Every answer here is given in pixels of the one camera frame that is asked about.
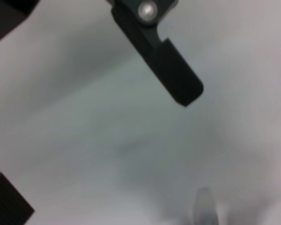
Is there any grey marker pen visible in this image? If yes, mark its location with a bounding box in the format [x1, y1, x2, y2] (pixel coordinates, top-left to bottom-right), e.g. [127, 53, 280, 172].
[192, 187, 220, 225]

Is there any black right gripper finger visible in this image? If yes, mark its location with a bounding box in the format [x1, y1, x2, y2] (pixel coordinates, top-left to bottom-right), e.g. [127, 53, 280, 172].
[0, 167, 36, 225]
[110, 0, 205, 108]

